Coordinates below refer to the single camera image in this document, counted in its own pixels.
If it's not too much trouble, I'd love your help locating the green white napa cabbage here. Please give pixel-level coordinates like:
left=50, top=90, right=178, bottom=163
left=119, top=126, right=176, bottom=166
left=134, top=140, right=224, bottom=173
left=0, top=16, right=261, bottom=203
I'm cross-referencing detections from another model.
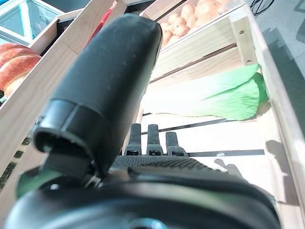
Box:
left=140, top=63, right=269, bottom=121

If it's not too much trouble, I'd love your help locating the wooden potato crate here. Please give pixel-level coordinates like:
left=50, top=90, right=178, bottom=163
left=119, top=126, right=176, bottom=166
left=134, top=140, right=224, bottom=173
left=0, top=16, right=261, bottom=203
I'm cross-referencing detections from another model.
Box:
left=139, top=0, right=246, bottom=53

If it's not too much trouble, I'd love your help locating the long black floor cable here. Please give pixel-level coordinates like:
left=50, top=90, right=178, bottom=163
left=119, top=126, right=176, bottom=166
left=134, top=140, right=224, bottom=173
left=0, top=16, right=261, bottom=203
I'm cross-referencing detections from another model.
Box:
left=249, top=0, right=276, bottom=16

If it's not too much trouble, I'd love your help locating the wooden slatted cabbage crate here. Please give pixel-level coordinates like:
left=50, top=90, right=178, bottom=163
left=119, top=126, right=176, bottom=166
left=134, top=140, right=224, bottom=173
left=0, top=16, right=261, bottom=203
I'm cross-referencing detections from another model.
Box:
left=119, top=4, right=305, bottom=229

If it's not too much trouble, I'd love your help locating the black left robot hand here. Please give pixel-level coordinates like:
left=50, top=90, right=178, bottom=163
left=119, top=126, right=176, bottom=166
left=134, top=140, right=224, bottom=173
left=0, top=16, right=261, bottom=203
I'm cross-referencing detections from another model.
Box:
left=4, top=13, right=281, bottom=229

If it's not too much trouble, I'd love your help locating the small orange pumpkin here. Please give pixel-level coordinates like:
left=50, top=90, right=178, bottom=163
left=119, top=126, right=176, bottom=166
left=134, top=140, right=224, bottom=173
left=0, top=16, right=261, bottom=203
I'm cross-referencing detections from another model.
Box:
left=0, top=42, right=42, bottom=100

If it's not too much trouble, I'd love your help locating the red orange carrot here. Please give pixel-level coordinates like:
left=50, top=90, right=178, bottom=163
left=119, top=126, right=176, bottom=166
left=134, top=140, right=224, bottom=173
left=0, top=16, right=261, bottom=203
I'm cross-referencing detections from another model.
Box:
left=94, top=8, right=114, bottom=36

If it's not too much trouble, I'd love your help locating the tan potato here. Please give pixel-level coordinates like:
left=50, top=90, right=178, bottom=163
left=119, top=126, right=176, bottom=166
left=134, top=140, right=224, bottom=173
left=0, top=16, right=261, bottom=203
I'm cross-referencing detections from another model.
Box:
left=161, top=30, right=174, bottom=46
left=168, top=13, right=182, bottom=25
left=195, top=0, right=231, bottom=26
left=180, top=3, right=196, bottom=21
left=173, top=23, right=191, bottom=37

